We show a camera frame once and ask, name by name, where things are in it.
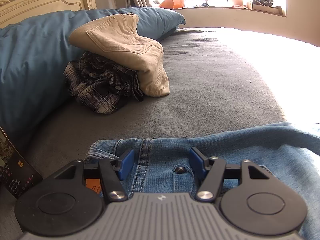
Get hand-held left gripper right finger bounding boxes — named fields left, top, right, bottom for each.
left=189, top=147, right=278, bottom=202

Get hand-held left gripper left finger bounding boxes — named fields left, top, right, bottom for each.
left=41, top=148, right=135, bottom=202

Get blue denim jeans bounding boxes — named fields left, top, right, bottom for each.
left=85, top=122, right=320, bottom=240

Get grey blanket bed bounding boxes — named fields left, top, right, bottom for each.
left=0, top=27, right=320, bottom=240

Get dark plaid shirt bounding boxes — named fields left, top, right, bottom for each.
left=63, top=51, right=144, bottom=114

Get black smartphone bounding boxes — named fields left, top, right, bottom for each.
left=0, top=126, right=43, bottom=200

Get beige pants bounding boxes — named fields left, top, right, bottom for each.
left=69, top=13, right=170, bottom=97

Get blue pillow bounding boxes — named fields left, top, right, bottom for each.
left=0, top=7, right=186, bottom=140

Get orange bag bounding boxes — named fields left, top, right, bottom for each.
left=159, top=0, right=186, bottom=8

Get cardboard box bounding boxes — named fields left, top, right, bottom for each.
left=251, top=0, right=284, bottom=14

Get cream carved headboard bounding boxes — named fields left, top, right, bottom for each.
left=0, top=0, right=97, bottom=29

